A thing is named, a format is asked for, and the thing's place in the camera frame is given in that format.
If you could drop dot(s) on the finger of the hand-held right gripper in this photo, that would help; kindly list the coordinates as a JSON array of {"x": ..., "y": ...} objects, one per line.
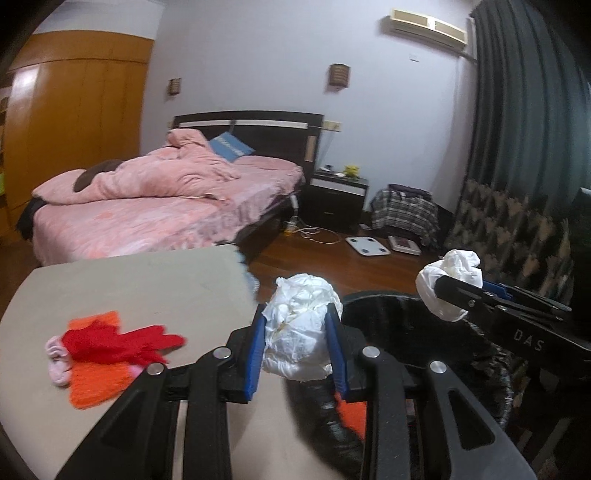
[
  {"x": 496, "y": 290},
  {"x": 461, "y": 293}
]

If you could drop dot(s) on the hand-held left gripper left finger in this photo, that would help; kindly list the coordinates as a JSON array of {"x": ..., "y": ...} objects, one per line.
[{"x": 258, "y": 350}]

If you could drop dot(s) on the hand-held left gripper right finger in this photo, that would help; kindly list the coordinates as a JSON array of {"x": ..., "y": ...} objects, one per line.
[{"x": 334, "y": 350}]

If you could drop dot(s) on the large white tissue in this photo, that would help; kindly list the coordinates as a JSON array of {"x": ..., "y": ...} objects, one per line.
[{"x": 300, "y": 323}]

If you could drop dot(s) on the black bin with bag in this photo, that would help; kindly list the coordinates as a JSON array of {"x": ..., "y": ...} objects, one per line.
[{"x": 401, "y": 318}]

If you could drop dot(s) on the framed bathroom scale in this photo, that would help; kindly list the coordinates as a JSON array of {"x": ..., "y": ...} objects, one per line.
[{"x": 404, "y": 244}]

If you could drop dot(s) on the white bathroom scale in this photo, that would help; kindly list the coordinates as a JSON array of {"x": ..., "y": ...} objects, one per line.
[{"x": 367, "y": 245}]

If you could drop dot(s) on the power strip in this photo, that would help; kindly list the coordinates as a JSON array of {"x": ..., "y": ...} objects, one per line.
[{"x": 291, "y": 228}]

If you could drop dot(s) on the red glove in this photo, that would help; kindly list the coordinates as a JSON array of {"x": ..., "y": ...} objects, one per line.
[{"x": 120, "y": 344}]

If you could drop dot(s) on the dark nightstand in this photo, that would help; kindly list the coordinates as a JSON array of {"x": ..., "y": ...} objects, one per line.
[{"x": 334, "y": 207}]

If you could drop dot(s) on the white hanging charger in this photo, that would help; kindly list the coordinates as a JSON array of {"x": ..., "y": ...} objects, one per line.
[{"x": 295, "y": 203}]

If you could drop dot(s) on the pink bedsheet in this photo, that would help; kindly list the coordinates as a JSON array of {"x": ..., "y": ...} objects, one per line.
[{"x": 152, "y": 230}]

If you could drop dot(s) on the yellow plush toy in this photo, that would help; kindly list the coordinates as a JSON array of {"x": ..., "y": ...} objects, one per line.
[{"x": 352, "y": 171}]

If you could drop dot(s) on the orange textured cloth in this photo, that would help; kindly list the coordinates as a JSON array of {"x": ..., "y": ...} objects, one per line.
[{"x": 97, "y": 378}]

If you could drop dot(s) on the dark patterned curtain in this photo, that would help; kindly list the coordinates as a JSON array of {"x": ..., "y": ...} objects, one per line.
[{"x": 517, "y": 115}]

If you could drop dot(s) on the pink quilt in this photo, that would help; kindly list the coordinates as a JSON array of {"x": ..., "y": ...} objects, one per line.
[{"x": 152, "y": 180}]

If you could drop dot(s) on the pink sock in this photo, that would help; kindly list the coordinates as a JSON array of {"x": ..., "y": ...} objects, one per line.
[{"x": 57, "y": 364}]

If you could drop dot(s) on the blue pillow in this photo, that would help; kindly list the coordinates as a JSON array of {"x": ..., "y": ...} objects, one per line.
[{"x": 231, "y": 146}]

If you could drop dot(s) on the dark wooden bed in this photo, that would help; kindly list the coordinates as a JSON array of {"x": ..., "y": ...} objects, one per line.
[{"x": 277, "y": 138}]

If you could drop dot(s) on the dark brown cloth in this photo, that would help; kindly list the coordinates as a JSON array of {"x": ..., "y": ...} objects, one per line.
[{"x": 92, "y": 173}]

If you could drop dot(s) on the black cloth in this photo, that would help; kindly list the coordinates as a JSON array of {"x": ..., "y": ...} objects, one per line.
[{"x": 27, "y": 217}]

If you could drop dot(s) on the air conditioner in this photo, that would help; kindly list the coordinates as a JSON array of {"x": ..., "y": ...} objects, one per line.
[{"x": 427, "y": 27}]

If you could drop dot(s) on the wooden wardrobe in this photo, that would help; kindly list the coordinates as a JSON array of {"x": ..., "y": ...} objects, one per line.
[{"x": 92, "y": 115}]

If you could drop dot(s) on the wall socket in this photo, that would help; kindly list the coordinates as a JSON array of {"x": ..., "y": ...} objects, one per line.
[{"x": 332, "y": 125}]

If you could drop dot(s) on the large wall lamp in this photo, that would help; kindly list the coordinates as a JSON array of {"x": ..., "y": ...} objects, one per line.
[{"x": 339, "y": 75}]

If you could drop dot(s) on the small wall lamp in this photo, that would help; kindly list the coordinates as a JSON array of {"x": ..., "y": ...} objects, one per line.
[{"x": 174, "y": 86}]

